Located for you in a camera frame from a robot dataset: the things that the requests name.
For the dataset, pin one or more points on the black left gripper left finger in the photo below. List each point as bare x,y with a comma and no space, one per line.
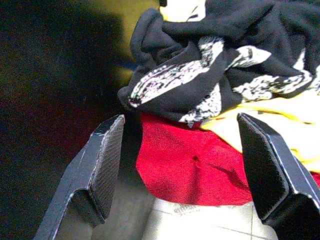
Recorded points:
82,180

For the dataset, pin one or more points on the yellow cloth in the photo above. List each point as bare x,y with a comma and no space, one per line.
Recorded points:
287,115

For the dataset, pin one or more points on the black garment with white print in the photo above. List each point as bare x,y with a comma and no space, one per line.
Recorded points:
250,17

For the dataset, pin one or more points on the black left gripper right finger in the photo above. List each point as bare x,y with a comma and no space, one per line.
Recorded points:
272,180

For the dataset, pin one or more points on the red cloth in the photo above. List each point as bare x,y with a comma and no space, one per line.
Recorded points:
180,162

